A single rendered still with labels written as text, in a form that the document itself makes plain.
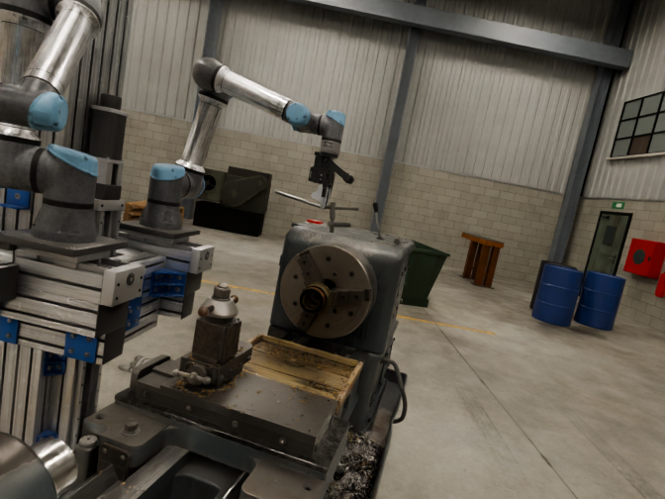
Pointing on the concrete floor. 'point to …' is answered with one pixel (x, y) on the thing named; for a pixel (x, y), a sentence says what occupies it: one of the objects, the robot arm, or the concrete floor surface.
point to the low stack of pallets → (139, 211)
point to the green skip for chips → (422, 273)
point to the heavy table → (481, 259)
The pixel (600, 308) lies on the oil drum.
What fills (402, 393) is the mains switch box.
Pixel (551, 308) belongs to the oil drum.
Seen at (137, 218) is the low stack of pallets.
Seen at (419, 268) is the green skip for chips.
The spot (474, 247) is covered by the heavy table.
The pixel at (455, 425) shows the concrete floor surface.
